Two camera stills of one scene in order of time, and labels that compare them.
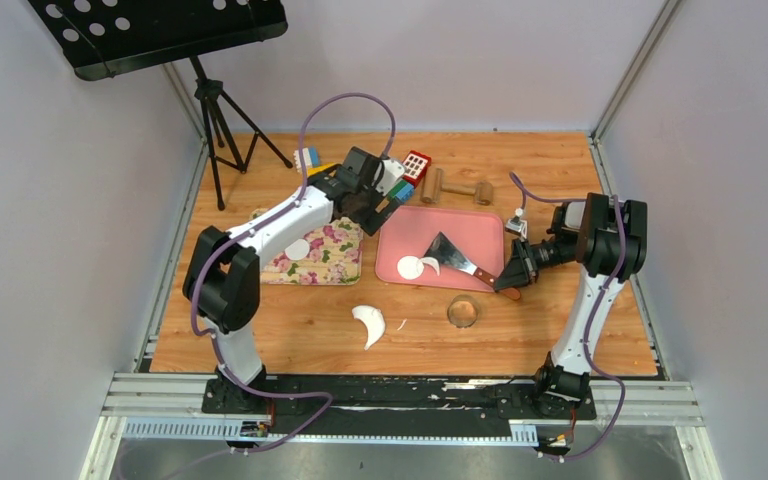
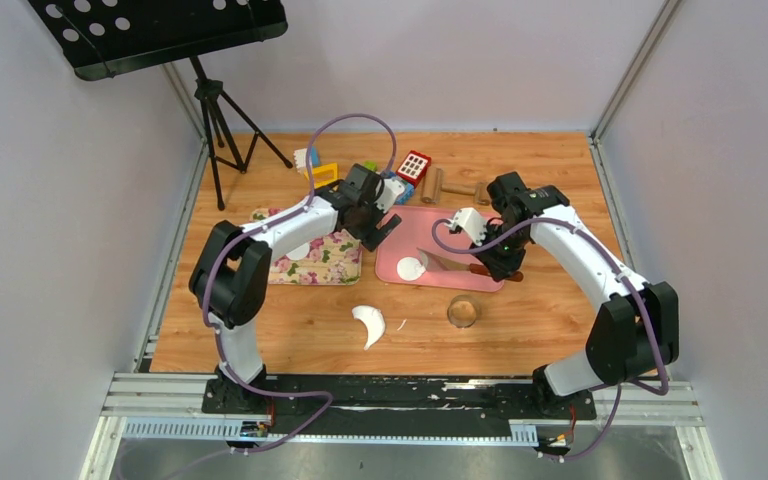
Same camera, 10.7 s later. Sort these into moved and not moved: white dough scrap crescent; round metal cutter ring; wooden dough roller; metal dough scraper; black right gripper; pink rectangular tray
Moved: metal dough scraper; black right gripper
Not moved: wooden dough roller; pink rectangular tray; white dough scrap crescent; round metal cutter ring
